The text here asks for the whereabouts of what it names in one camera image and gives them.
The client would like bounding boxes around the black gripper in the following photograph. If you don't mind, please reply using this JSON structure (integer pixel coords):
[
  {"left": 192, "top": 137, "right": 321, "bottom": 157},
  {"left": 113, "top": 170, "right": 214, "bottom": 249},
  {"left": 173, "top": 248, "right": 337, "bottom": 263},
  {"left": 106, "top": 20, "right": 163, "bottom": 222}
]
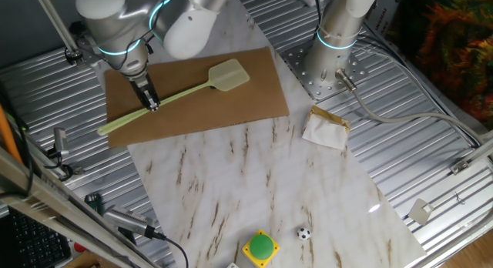
[{"left": 128, "top": 74, "right": 160, "bottom": 112}]

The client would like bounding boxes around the light green flyswatter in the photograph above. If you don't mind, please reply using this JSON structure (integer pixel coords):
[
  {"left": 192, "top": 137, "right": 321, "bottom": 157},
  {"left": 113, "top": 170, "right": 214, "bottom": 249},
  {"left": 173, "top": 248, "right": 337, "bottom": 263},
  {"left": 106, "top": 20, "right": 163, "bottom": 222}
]
[{"left": 96, "top": 58, "right": 251, "bottom": 137}]

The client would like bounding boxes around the brown cardboard sheet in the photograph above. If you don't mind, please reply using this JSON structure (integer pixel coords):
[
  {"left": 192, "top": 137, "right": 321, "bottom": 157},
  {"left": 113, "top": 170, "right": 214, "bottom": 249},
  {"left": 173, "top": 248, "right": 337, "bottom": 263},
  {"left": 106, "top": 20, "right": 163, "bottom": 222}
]
[{"left": 103, "top": 46, "right": 290, "bottom": 149}]

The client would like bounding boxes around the green hex key set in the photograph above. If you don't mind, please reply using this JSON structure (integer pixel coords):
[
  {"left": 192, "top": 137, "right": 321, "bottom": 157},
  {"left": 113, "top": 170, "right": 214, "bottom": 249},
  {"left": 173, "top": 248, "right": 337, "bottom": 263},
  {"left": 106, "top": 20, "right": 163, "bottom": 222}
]
[{"left": 84, "top": 192, "right": 104, "bottom": 216}]

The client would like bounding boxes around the silver stand pole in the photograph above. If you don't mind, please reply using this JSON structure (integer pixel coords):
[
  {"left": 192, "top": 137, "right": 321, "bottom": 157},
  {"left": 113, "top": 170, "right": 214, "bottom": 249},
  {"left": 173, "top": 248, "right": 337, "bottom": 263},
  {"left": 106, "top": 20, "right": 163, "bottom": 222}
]
[{"left": 32, "top": 0, "right": 86, "bottom": 65}]

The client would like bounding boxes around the white marble pattern board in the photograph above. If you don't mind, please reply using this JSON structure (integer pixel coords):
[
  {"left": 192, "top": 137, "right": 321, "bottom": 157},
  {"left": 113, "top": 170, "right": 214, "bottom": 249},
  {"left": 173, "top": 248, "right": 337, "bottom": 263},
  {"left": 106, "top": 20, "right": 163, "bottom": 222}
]
[{"left": 80, "top": 0, "right": 428, "bottom": 268}]

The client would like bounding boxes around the orange pole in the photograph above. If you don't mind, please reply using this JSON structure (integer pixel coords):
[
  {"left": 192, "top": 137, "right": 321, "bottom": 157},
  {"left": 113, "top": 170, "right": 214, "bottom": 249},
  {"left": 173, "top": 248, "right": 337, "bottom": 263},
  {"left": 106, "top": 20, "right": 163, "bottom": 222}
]
[{"left": 0, "top": 104, "right": 23, "bottom": 164}]

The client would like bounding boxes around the brown cardboard box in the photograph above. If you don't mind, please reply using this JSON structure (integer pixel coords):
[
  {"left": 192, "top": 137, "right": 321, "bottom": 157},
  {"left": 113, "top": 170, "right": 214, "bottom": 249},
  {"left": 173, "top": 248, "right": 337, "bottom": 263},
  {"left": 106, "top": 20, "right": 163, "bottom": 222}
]
[{"left": 63, "top": 251, "right": 102, "bottom": 268}]

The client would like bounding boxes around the gold white tissue pack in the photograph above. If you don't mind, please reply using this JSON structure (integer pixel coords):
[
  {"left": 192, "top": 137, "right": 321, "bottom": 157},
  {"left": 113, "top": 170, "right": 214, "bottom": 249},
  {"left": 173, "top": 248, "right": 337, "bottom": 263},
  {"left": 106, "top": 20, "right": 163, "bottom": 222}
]
[{"left": 301, "top": 105, "right": 352, "bottom": 151}]

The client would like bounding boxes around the black keyboard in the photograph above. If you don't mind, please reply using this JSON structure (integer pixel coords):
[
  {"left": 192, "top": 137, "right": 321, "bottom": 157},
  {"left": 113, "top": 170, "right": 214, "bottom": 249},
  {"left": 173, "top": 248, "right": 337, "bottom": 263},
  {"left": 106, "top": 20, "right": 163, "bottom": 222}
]
[{"left": 0, "top": 208, "right": 72, "bottom": 268}]

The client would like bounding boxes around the yellow box green button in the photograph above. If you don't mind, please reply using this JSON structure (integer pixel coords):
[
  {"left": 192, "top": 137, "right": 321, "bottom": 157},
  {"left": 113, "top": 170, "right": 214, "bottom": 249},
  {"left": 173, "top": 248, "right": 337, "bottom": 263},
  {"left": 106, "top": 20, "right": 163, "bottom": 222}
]
[{"left": 241, "top": 229, "right": 281, "bottom": 268}]

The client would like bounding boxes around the colourful orange green cloth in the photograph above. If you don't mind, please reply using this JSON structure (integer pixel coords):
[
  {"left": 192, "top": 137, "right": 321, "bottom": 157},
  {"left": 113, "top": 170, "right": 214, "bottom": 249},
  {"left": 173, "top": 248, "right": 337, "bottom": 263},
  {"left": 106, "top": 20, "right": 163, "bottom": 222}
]
[{"left": 388, "top": 0, "right": 493, "bottom": 130}]

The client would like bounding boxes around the small silver camera mount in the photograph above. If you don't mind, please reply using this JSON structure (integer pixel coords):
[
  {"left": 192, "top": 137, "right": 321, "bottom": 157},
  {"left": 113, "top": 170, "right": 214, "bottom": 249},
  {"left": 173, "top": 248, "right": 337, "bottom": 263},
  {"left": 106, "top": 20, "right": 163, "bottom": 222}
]
[{"left": 45, "top": 126, "right": 84, "bottom": 180}]

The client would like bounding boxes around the silver finned camera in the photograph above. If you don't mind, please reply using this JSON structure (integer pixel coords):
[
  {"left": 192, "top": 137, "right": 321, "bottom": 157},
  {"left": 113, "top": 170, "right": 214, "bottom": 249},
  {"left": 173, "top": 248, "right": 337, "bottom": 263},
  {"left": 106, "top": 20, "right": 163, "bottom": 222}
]
[{"left": 102, "top": 204, "right": 167, "bottom": 241}]

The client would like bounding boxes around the aluminium frame bar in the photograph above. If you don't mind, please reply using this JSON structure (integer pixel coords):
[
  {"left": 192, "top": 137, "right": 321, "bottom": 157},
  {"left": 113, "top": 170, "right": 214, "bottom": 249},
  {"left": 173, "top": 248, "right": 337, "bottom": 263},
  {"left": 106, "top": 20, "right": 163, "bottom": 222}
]
[{"left": 0, "top": 146, "right": 159, "bottom": 268}]

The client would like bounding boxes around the black camera cable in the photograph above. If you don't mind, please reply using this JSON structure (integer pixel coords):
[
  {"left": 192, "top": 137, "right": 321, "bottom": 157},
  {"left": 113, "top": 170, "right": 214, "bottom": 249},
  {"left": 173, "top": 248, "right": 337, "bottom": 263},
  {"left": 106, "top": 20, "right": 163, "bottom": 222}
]
[{"left": 153, "top": 231, "right": 189, "bottom": 268}]

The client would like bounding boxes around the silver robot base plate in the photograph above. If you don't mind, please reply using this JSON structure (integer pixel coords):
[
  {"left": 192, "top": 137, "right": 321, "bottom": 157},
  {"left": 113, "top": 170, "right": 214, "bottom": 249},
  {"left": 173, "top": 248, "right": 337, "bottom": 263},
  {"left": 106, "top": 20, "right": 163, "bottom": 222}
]
[{"left": 280, "top": 40, "right": 369, "bottom": 102}]

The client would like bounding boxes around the thick grey cable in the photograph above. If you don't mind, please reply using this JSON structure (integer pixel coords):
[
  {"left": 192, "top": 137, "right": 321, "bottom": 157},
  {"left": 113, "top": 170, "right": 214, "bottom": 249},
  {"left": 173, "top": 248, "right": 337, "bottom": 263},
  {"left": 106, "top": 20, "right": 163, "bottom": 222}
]
[{"left": 334, "top": 67, "right": 487, "bottom": 146}]

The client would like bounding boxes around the silver corner bracket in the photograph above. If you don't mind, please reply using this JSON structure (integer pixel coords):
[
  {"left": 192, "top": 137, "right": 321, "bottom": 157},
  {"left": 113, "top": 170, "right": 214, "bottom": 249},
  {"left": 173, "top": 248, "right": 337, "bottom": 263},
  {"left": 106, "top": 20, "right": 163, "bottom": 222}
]
[{"left": 449, "top": 136, "right": 493, "bottom": 176}]

